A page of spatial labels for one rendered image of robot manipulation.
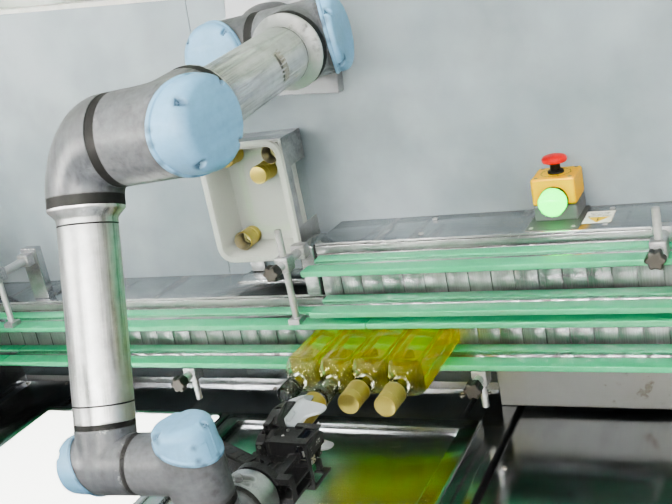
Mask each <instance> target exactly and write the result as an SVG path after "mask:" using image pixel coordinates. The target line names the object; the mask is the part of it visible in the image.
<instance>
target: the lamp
mask: <svg viewBox="0 0 672 504"><path fill-rule="evenodd" d="M567 206H568V196H567V194H566V192H565V191H564V190H562V189H561V188H559V187H548V188H546V189H545V190H544V191H543V192H542V193H541V195H540V197H539V199H538V207H539V209H540V211H541V212H542V213H543V214H544V215H546V216H549V217H556V216H558V215H560V214H561V213H562V212H563V211H564V210H565V209H566V208H567Z"/></svg>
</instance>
